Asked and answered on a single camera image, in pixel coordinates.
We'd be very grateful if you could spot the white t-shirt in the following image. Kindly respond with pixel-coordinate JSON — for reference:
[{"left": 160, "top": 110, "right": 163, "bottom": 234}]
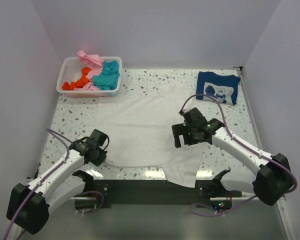
[{"left": 96, "top": 83, "right": 203, "bottom": 188}]

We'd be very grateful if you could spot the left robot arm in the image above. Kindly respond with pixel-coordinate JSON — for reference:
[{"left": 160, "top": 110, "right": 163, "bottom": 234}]
[{"left": 3, "top": 129, "right": 110, "bottom": 239}]

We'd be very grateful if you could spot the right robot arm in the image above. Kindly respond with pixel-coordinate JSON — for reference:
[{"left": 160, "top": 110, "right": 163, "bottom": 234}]
[{"left": 171, "top": 107, "right": 296, "bottom": 206}]

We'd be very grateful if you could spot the folded blue printed t-shirt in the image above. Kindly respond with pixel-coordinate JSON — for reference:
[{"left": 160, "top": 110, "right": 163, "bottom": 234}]
[{"left": 196, "top": 71, "right": 241, "bottom": 106}]

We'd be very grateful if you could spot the orange t-shirt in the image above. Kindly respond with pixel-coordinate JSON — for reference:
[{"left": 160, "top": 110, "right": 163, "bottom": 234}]
[{"left": 61, "top": 67, "right": 92, "bottom": 91}]

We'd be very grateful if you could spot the teal t-shirt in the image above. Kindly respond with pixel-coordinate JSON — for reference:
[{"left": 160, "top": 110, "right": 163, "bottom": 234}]
[{"left": 92, "top": 61, "right": 120, "bottom": 91}]

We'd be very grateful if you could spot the white plastic basket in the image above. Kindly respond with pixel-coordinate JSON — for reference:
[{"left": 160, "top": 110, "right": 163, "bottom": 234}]
[{"left": 56, "top": 51, "right": 122, "bottom": 98}]

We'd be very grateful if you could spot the pink t-shirt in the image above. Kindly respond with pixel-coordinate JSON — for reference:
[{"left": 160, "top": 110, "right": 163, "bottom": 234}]
[{"left": 77, "top": 50, "right": 104, "bottom": 91}]

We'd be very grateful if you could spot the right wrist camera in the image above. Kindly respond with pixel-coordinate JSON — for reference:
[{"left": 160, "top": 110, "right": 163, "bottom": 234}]
[{"left": 179, "top": 108, "right": 191, "bottom": 116}]

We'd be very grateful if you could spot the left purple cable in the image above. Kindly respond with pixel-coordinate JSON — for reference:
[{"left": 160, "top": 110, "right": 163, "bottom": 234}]
[{"left": 2, "top": 128, "right": 105, "bottom": 240}]

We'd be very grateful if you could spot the purple cable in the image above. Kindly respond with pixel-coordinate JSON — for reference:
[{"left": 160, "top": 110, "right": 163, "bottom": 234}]
[
  {"left": 179, "top": 93, "right": 298, "bottom": 218},
  {"left": 2, "top": 128, "right": 105, "bottom": 240}
]

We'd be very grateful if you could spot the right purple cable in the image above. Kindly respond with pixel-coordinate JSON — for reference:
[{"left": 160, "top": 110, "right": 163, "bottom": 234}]
[{"left": 179, "top": 93, "right": 298, "bottom": 218}]

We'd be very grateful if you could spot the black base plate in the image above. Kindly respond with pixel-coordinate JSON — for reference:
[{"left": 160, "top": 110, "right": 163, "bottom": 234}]
[{"left": 64, "top": 179, "right": 242, "bottom": 210}]

